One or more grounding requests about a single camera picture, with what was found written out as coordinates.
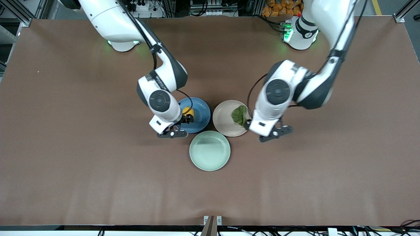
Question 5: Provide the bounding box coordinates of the green lettuce leaf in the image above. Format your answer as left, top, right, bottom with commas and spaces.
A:
231, 105, 252, 128

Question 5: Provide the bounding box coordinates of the blue plate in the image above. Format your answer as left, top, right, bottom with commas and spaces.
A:
172, 97, 211, 134

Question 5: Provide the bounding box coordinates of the beige pink plate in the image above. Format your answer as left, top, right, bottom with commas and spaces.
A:
212, 100, 252, 137

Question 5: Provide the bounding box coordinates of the pale green plate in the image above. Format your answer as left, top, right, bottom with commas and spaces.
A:
189, 130, 231, 172

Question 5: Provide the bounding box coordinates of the bag of oranges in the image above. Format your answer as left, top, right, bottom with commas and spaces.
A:
261, 0, 304, 17

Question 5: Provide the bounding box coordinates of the white power strip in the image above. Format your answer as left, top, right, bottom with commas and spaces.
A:
126, 0, 155, 12

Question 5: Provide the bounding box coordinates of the metal table edge bracket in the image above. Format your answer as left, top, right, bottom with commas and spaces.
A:
200, 215, 222, 236

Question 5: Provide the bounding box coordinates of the aluminium frame profile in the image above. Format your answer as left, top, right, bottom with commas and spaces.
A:
393, 0, 420, 23
0, 0, 44, 27

